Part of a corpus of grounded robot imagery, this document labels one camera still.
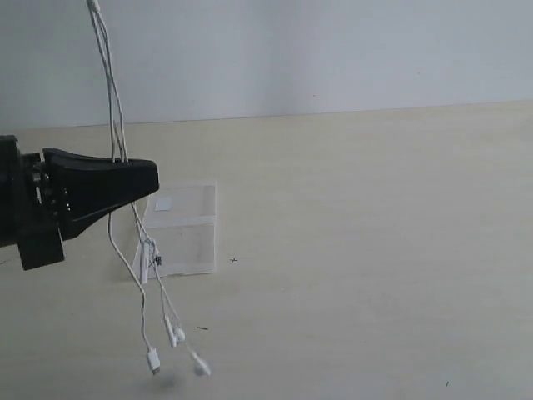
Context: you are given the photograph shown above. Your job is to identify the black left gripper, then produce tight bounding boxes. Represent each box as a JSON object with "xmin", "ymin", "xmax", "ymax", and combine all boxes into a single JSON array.
[{"xmin": 1, "ymin": 135, "xmax": 159, "ymax": 270}]

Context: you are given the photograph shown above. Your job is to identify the white wired earphones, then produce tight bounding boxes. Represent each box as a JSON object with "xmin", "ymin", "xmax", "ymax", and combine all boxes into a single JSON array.
[{"xmin": 86, "ymin": 0, "xmax": 212, "ymax": 376}]

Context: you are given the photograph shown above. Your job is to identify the clear plastic storage case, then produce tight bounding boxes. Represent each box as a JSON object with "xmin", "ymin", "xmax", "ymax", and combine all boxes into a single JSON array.
[{"xmin": 142, "ymin": 181, "xmax": 217, "ymax": 277}]

